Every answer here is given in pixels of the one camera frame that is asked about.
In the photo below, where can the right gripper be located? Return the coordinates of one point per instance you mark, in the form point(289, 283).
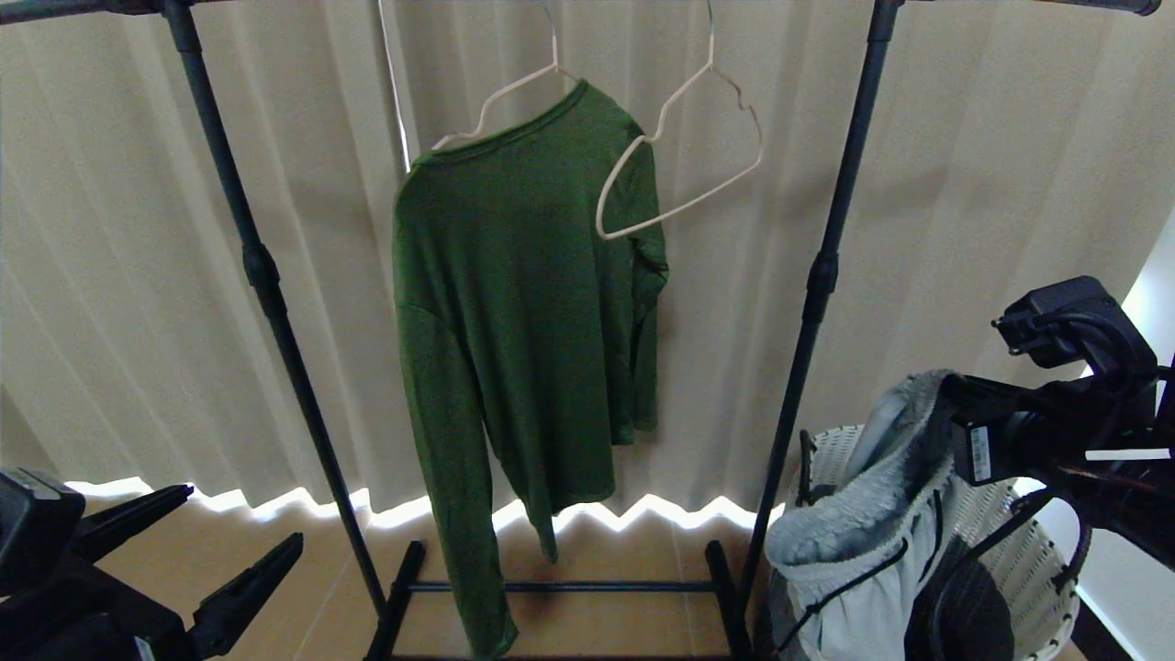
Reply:
point(1010, 450)

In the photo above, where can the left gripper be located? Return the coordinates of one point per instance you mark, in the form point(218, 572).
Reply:
point(83, 615)

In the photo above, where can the pale grey garment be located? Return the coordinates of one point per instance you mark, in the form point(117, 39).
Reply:
point(863, 523)

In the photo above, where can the green long-sleeved shirt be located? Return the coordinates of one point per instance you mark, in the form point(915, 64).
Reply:
point(514, 275)

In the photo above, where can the pink clothes hanger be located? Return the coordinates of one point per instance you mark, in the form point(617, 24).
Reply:
point(679, 207)
point(514, 89)

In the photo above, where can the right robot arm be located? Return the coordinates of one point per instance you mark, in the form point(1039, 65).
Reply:
point(1120, 477)

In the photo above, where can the white laundry basket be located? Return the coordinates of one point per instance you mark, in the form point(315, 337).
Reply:
point(1028, 569)

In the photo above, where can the black clothes rack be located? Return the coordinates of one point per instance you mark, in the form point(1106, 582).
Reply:
point(262, 275)

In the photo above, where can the beige curtain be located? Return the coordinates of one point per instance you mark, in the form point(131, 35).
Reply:
point(964, 184)

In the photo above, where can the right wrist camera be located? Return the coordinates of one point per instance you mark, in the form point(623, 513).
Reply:
point(1074, 321)

